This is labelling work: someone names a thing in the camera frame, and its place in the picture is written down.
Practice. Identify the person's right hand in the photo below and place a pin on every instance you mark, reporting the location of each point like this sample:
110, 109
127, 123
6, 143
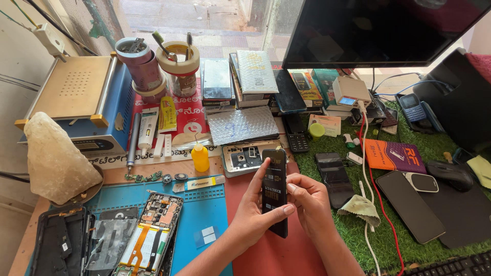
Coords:
316, 209

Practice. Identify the person's left hand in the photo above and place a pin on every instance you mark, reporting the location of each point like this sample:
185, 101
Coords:
247, 216

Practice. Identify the black replacement phone screen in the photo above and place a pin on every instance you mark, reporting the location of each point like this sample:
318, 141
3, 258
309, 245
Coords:
274, 180

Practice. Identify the black smartphone with cracked film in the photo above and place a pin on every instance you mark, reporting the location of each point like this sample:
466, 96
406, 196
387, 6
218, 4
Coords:
334, 178

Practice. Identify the pale green cleaning cloth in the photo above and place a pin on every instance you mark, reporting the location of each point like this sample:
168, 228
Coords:
359, 209

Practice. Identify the clear blue tape piece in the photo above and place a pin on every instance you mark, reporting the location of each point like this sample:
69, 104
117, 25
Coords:
206, 235

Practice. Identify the green artificial grass mat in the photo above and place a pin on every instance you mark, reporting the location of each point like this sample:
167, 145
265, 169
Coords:
353, 237

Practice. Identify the blue silicone repair mat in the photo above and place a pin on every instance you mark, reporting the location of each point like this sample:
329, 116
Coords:
199, 214

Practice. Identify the red desk mat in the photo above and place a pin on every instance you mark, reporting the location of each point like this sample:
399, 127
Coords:
276, 257

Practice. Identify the small white adapter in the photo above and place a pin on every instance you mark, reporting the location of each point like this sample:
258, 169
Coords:
354, 158

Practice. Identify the yellow squeeze bottle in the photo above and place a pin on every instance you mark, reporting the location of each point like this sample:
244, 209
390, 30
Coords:
200, 158

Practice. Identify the small black round part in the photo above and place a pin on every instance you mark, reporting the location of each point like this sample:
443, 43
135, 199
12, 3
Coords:
181, 176

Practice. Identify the black keypad phone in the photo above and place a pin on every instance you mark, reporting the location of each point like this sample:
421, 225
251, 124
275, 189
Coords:
296, 134

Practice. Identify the lime green round cap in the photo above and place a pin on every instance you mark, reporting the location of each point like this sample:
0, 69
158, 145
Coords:
317, 130

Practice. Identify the printed identity card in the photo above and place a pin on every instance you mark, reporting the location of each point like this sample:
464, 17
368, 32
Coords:
330, 123

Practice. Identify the silver bubble wrap pouch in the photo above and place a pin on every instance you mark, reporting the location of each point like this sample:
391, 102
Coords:
242, 124

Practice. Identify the orange and purple display box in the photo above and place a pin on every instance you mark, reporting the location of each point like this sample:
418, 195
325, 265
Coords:
395, 156

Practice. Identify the large black smartphone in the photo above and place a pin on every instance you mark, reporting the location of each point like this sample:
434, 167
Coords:
412, 207

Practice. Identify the opened smartphone with exposed internals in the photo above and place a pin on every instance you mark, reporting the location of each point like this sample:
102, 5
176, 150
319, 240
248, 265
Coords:
151, 234

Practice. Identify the silver foil pouch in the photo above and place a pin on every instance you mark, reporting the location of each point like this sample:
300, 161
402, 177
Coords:
184, 141

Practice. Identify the white plastic strip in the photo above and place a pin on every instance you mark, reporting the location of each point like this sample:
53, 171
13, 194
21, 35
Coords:
168, 145
158, 145

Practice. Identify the small white keypad phone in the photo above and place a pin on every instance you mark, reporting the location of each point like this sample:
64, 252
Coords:
422, 182

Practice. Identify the small green circuit board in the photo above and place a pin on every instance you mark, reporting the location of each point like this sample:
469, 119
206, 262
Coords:
144, 177

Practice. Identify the black box under charger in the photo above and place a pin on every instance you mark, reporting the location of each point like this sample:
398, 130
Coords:
374, 114

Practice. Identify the black smartphone with blue edge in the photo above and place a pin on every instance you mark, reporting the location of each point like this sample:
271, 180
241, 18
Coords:
288, 94

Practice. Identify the orange phone box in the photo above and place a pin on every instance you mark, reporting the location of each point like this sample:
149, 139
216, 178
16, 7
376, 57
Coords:
308, 90

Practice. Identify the red printed poster sheet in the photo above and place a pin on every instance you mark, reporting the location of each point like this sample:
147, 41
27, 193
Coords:
190, 111

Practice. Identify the green phone box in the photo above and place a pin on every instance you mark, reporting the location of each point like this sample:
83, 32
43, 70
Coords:
325, 86

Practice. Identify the white charger hub with display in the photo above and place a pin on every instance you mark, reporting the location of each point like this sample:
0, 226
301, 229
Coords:
350, 90

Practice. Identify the yellow glue tube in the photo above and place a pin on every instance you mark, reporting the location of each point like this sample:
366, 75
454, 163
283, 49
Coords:
167, 115

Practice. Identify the white glue tube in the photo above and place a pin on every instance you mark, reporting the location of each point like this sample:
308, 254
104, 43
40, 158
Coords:
147, 130

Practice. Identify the grey electric screwdriver pen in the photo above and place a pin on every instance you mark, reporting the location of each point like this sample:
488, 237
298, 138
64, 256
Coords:
134, 142

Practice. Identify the stack of dark phone boxes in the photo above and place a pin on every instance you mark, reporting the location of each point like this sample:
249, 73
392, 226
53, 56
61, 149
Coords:
217, 82

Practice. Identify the clear plastic film sheet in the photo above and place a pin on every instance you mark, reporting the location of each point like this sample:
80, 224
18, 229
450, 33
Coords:
111, 239

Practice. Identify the black computer mouse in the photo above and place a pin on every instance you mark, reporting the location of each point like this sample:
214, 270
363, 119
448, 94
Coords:
450, 174

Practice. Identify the blue keypad phone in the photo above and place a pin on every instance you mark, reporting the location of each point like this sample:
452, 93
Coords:
412, 107

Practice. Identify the stack of boxes with pouch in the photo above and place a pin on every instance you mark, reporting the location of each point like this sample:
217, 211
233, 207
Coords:
254, 74

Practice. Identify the clear jar with tools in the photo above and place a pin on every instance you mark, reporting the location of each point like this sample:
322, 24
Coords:
184, 84

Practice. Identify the dark phone under blue phone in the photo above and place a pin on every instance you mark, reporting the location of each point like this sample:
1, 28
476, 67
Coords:
433, 119

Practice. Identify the black keyboard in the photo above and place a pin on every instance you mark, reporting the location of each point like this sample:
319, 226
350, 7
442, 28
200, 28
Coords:
452, 266

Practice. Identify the black mouse pad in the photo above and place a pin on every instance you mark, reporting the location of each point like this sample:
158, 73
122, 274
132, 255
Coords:
466, 218

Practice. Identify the yellow cloth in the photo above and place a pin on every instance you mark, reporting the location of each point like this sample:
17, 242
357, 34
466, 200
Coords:
481, 170

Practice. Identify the beige masking tape roll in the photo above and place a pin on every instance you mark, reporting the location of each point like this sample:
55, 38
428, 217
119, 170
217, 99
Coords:
178, 61

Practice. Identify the thin grey brush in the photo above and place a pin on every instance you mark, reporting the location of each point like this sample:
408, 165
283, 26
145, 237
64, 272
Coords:
189, 44

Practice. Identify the pink tape rolls holding screws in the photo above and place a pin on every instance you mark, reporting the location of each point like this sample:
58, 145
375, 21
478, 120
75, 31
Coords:
142, 67

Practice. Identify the black monitor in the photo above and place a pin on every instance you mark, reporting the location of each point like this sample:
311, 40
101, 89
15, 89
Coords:
376, 30

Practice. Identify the black phone back cover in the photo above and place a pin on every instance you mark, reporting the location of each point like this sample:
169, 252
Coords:
57, 245

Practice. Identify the green toothbrush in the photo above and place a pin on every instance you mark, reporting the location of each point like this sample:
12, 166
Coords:
162, 44

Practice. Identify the white salt rock lamp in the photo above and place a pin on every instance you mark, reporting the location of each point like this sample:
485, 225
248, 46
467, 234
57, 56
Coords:
57, 161

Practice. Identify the window mesh screen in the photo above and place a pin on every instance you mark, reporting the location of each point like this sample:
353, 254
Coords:
199, 19

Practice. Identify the blue screen separator machine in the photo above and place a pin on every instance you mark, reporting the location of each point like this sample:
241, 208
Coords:
80, 92

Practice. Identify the red cloth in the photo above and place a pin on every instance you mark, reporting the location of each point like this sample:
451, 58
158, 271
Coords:
480, 66

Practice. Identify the silver phone middle frame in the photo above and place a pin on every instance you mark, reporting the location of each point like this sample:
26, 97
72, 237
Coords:
241, 159

